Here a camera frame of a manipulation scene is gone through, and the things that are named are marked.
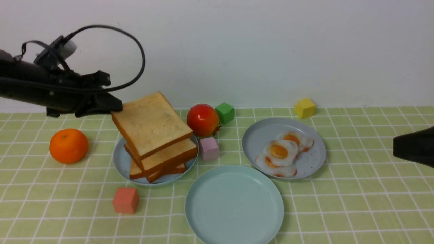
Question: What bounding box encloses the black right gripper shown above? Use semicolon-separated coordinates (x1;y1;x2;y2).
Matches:
393;127;434;168

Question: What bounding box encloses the fried egg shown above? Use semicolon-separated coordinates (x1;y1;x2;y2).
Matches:
255;154;297;178
277;131;314;153
264;140;299;168

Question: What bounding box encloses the green cube block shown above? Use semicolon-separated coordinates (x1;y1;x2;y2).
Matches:
215;102;235;125

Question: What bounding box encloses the black cable loop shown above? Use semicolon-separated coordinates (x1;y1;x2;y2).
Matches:
0;24;146;94

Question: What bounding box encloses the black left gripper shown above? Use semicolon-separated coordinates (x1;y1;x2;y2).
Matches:
45;71;123;118

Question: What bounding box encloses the orange mandarin fruit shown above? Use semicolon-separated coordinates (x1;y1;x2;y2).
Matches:
48;128;89;165

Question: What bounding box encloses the pink-lilac cube block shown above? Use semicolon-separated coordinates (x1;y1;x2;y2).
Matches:
199;137;220;162

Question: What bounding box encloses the teal empty plate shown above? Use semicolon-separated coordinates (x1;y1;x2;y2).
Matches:
185;165;284;244

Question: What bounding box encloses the salmon red cube block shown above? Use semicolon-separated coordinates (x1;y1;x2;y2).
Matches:
112;187;139;215

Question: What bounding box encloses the grey-blue egg plate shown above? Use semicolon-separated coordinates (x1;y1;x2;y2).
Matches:
242;117;327;180

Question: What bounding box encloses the red pomegranate fruit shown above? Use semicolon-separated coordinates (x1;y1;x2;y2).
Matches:
186;103;221;137

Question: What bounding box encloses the light blue bread plate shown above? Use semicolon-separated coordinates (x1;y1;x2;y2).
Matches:
113;136;199;187

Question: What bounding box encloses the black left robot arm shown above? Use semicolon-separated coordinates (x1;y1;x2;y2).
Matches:
0;50;123;118

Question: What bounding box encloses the toast slice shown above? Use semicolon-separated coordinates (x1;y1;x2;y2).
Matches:
124;139;198;174
145;169;178;184
129;160;186;179
111;91;193;160

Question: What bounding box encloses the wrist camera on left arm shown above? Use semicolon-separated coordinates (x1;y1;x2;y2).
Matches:
34;35;77;72

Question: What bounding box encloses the yellow cube block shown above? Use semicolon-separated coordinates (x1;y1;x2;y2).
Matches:
294;98;316;119

